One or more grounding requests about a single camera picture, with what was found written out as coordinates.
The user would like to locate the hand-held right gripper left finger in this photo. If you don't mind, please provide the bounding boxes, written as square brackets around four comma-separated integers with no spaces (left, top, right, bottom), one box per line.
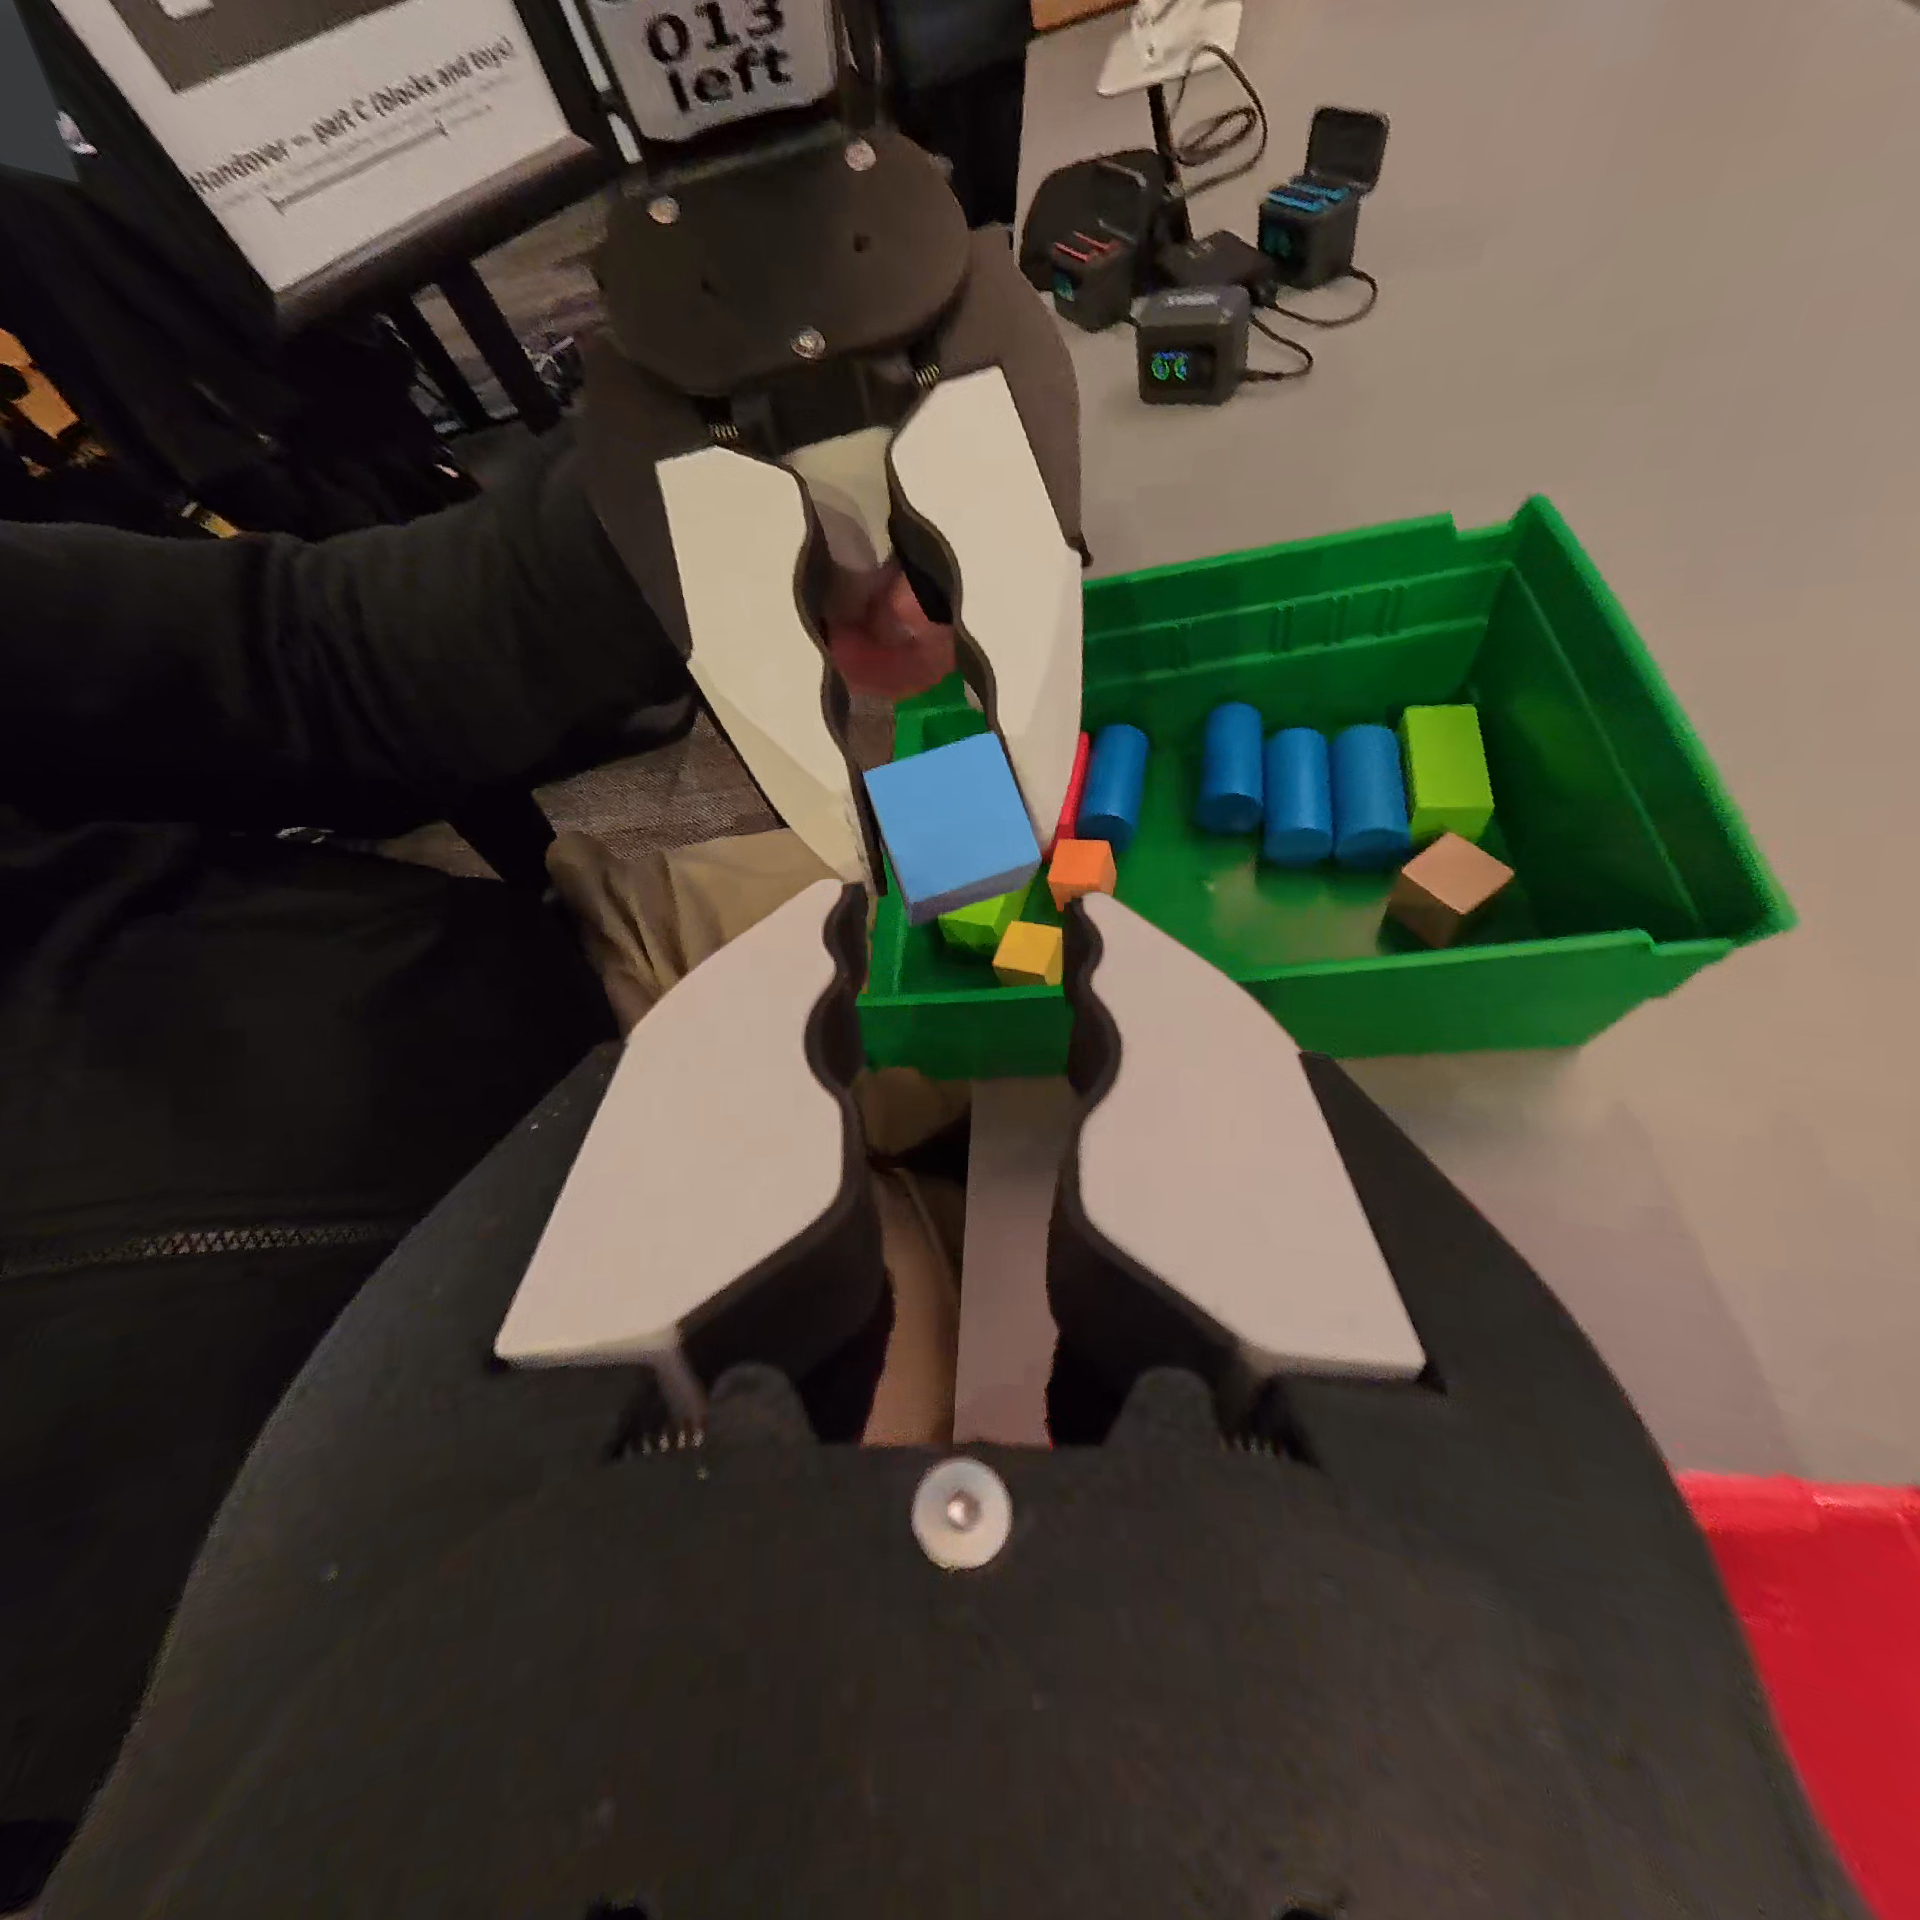
[497,878,888,1402]

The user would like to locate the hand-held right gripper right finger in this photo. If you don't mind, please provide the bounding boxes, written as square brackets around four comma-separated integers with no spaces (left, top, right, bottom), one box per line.
[1050,890,1426,1413]

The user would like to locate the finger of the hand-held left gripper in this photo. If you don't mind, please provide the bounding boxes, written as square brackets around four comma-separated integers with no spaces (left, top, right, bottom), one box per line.
[657,448,883,888]
[888,368,1087,845]

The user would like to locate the blue wooden cube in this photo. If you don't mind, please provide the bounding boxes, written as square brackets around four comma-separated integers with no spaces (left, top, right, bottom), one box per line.
[863,730,1045,922]

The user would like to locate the green plastic bin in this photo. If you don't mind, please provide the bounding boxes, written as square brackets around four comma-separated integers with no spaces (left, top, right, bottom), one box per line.
[856,496,1799,1086]

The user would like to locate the red plastic bin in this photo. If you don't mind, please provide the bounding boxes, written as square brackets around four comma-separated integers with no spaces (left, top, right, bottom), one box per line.
[1670,1469,1920,1920]

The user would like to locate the person's left forearm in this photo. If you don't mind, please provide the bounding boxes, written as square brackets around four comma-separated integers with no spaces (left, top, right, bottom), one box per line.
[0,428,699,840]

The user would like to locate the person's left hand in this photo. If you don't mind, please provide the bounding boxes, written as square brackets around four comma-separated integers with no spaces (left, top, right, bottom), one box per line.
[831,573,962,696]

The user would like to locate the blue wooden cylinder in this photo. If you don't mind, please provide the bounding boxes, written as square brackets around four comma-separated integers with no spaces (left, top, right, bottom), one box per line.
[1331,725,1413,872]
[1195,700,1269,836]
[1075,725,1155,850]
[1263,727,1338,868]

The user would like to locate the black battery charging case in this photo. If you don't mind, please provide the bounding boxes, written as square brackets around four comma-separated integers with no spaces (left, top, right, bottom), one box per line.
[1018,146,1175,333]
[1255,105,1393,290]

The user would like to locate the flat green wooden block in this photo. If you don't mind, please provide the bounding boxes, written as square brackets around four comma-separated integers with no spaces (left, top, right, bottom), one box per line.
[938,885,1039,962]

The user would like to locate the black power adapter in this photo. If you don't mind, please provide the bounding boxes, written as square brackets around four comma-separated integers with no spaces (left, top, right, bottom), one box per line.
[1155,229,1278,304]

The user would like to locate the brown wooden cube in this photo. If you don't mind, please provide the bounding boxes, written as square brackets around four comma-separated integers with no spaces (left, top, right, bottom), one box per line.
[1386,832,1519,950]

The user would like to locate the white printed sign board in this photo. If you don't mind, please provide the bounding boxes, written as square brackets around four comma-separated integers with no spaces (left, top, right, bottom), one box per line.
[46,0,607,297]

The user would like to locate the white stand base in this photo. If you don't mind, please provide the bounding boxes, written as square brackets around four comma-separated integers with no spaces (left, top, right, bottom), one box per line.
[1095,0,1248,100]

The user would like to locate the tall green wooden block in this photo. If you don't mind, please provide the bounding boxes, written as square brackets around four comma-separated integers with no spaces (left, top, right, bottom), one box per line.
[1402,703,1497,845]

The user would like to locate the black cable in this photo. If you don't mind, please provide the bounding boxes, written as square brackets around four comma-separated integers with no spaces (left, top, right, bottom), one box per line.
[1178,41,1274,169]
[1241,263,1384,380]

